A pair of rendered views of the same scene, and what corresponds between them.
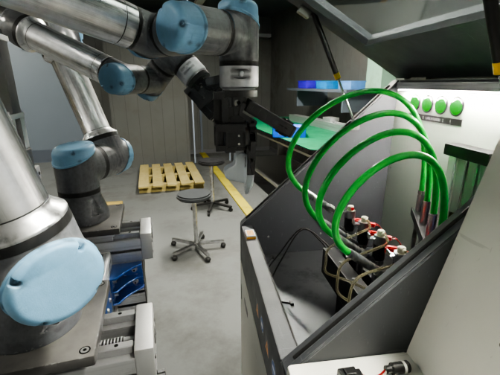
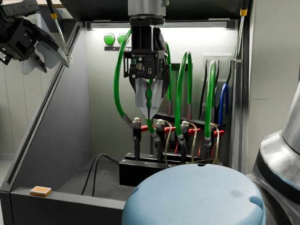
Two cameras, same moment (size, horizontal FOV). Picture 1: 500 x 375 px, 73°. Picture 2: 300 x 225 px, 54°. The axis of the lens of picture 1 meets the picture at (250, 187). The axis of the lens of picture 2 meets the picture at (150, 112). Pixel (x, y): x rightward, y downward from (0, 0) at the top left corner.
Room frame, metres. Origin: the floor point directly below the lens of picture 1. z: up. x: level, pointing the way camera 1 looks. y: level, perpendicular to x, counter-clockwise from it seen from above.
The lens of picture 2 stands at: (0.44, 0.59, 1.39)
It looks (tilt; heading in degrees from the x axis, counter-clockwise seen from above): 14 degrees down; 292
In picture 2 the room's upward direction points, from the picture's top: straight up
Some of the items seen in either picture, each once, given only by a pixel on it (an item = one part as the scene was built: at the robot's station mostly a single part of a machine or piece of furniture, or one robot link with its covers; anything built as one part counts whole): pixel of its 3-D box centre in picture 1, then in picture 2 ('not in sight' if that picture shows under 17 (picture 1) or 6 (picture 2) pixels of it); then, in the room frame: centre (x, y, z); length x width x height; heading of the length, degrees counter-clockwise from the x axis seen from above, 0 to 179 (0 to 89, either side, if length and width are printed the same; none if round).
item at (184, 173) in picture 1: (170, 176); not in sight; (5.03, 1.25, 0.06); 1.36 x 0.94 x 0.12; 14
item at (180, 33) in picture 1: (189, 30); not in sight; (0.62, 0.10, 1.52); 0.11 x 0.11 x 0.08; 47
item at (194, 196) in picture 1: (197, 222); not in sight; (2.74, 0.46, 0.27); 0.51 x 0.49 x 0.54; 14
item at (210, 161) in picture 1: (213, 184); not in sight; (3.78, 0.43, 0.30); 0.50 x 0.48 x 0.60; 157
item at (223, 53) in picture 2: not in sight; (215, 85); (0.64, -0.56, 1.20); 0.13 x 0.03 x 0.31; 8
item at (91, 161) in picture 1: (77, 165); not in sight; (0.97, 0.51, 1.20); 0.13 x 0.12 x 0.14; 160
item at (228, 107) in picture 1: (235, 121); (146, 49); (0.68, 0.03, 1.37); 0.09 x 0.08 x 0.12; 98
